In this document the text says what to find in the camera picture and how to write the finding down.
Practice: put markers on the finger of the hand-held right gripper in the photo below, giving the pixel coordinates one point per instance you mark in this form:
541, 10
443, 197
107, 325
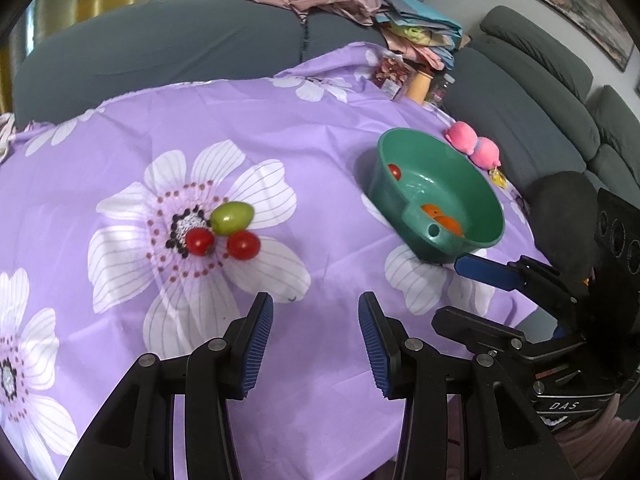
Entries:
482, 271
475, 327

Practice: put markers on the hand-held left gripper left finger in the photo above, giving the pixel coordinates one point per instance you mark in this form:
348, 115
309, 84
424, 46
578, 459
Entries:
257, 340

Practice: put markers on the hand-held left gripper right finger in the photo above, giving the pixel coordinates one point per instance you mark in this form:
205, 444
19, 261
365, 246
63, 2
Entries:
372, 345

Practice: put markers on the orange mandarin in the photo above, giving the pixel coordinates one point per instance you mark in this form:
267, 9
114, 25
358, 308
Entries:
452, 225

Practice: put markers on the red cherry tomato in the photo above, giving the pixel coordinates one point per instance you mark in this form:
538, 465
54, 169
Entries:
200, 241
243, 245

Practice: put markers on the green plastic bowl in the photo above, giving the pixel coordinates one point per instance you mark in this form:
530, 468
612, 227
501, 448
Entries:
450, 180

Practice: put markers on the green tomato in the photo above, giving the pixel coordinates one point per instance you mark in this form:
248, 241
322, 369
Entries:
231, 217

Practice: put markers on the large red tomato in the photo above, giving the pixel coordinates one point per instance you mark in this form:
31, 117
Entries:
395, 171

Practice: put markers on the person's right forearm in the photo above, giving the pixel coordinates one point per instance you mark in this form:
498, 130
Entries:
600, 435

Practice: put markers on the small yellow packet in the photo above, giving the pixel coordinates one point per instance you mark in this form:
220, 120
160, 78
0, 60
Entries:
497, 176

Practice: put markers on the dark grey cushion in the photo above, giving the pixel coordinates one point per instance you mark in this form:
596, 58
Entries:
562, 215

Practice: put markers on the pink plush toy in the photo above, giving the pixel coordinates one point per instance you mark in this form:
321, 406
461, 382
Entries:
472, 142

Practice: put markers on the purple floral tablecloth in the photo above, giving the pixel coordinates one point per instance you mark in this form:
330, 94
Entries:
300, 160

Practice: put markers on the clear jar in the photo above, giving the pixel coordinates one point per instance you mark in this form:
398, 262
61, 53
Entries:
440, 91

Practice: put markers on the red patterned snack bag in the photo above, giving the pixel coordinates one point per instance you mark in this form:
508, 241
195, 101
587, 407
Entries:
390, 75

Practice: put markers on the pink patterned cloth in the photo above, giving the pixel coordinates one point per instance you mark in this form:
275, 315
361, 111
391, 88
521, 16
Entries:
425, 55

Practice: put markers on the yellow-green cloth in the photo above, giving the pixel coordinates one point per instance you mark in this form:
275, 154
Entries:
415, 36

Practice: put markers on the blue folded cloth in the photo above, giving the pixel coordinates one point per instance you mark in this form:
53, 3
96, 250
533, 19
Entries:
420, 12

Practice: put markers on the grey sofa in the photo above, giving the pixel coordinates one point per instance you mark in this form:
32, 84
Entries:
175, 45

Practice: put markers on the white patterned cloth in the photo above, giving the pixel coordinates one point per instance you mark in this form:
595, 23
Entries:
6, 132

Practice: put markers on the framed wall picture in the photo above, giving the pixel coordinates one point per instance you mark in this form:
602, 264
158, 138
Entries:
585, 10

